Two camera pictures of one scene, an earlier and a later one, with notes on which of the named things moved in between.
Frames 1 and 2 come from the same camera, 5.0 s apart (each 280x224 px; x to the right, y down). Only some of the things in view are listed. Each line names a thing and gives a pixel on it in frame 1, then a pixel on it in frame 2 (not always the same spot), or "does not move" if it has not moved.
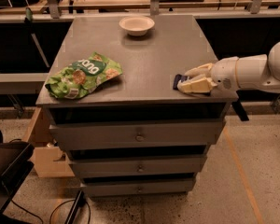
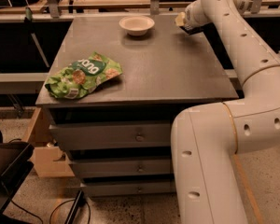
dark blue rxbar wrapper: x=177 y=78 to x=192 y=29
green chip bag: x=77 y=79 does not move
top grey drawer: x=143 y=134 does not move
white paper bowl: x=136 y=25 does not move
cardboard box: x=49 y=160 does not move
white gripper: x=225 y=74 to x=189 y=19
